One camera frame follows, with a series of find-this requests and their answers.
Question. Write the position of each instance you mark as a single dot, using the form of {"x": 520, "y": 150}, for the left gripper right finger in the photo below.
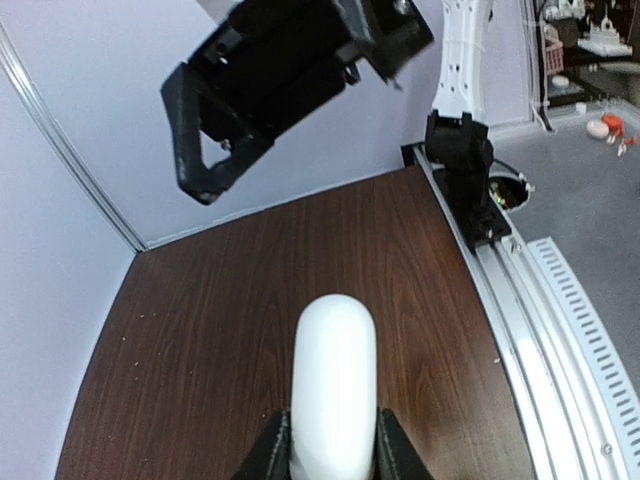
{"x": 395, "y": 456}

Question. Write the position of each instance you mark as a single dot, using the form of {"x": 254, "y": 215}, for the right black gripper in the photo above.
{"x": 270, "y": 64}

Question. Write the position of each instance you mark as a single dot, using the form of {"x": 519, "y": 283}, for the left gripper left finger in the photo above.
{"x": 269, "y": 456}

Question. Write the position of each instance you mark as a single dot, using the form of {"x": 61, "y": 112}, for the white earbud charging case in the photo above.
{"x": 334, "y": 391}

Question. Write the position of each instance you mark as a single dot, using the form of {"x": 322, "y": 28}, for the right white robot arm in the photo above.
{"x": 456, "y": 133}

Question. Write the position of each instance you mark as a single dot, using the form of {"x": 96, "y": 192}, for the right circuit board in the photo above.
{"x": 509, "y": 187}

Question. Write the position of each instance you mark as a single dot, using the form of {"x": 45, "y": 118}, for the aluminium front rail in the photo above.
{"x": 578, "y": 408}

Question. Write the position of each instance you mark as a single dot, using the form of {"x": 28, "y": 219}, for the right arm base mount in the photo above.
{"x": 477, "y": 217}

